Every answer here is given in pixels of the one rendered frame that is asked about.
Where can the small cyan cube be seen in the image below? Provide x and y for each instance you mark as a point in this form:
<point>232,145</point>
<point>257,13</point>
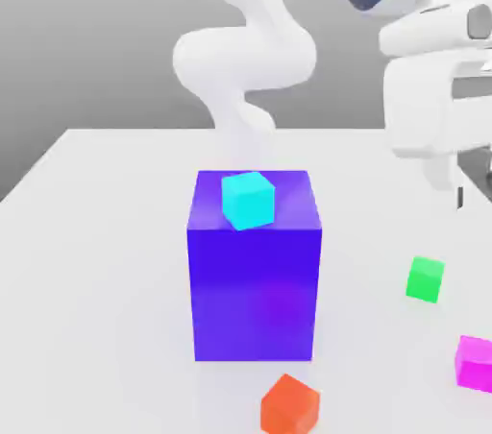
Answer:
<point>249,201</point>

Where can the small orange cube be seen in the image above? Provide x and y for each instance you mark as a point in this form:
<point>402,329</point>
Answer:
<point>289,407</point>

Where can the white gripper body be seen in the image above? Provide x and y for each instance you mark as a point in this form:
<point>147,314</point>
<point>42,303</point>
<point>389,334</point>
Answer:
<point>417,107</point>

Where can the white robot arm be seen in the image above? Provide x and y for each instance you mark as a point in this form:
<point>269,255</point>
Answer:
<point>246,57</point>

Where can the small magenta cube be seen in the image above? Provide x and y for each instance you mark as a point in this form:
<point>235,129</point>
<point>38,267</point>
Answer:
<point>476,365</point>

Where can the small green cube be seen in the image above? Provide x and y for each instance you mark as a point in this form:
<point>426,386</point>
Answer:
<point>424,280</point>

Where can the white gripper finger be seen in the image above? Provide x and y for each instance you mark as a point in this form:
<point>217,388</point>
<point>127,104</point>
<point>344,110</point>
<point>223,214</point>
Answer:
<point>478,173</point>
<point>438,173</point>

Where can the large purple box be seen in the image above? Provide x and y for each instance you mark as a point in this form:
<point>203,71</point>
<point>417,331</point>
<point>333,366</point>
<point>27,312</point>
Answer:
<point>253,288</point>

